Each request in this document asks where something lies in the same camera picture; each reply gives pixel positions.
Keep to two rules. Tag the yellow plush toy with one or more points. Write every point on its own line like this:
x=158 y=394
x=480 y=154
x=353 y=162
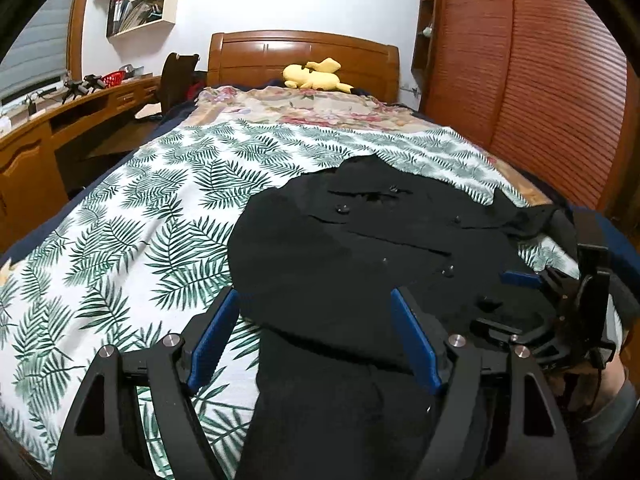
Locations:
x=310 y=77

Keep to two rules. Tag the black coat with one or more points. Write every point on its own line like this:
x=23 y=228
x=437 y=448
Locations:
x=350 y=240

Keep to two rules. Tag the wooden bed headboard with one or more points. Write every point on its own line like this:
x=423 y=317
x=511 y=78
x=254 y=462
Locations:
x=250 y=55

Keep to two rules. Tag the window with grey blind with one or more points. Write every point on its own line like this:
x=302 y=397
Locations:
x=40 y=50

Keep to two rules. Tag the black tool on desk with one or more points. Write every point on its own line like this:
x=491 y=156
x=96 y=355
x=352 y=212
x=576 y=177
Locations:
x=75 y=87
x=94 y=81

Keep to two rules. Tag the small white object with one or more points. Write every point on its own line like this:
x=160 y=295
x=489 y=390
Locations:
x=427 y=31

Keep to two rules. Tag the person's right forearm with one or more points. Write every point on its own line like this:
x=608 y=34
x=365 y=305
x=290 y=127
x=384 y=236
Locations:
x=605 y=435

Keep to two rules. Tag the wooden slatted wardrobe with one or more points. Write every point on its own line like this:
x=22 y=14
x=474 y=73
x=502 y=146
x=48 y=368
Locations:
x=525 y=85

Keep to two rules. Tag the red basket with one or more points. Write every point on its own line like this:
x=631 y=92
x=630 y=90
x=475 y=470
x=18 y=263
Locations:
x=112 y=79

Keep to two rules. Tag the wooden desk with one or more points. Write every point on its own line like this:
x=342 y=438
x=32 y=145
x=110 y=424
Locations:
x=30 y=160

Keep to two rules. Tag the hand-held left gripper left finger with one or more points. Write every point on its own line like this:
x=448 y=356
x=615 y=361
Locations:
x=215 y=340

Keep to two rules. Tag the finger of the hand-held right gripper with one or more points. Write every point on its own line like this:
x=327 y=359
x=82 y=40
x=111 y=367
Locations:
x=520 y=276
x=500 y=327

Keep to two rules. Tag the black binders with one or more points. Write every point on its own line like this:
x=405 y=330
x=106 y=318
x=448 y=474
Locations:
x=115 y=12

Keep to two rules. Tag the floral blanket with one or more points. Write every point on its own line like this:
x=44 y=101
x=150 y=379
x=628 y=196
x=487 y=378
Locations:
x=300 y=107

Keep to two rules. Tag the leaf print blanket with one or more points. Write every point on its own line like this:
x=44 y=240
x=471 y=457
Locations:
x=150 y=220

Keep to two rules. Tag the dark wooden chair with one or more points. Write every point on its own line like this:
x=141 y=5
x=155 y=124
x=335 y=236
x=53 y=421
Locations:
x=175 y=80

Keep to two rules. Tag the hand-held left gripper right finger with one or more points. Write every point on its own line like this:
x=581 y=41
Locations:
x=415 y=340

